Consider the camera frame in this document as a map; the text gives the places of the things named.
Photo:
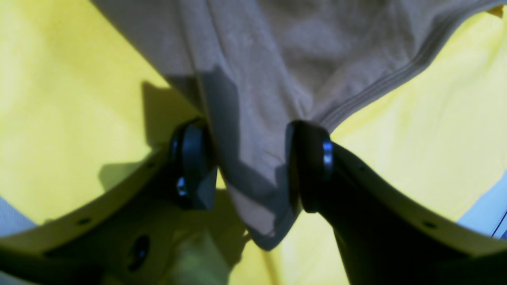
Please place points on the yellow table cloth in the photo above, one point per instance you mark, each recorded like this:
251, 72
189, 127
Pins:
77, 104

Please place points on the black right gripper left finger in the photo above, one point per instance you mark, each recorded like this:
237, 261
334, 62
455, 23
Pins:
123, 237

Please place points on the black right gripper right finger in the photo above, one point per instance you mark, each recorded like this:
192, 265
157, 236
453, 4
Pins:
383, 236

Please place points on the brown T-shirt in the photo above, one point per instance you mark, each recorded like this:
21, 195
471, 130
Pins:
254, 66

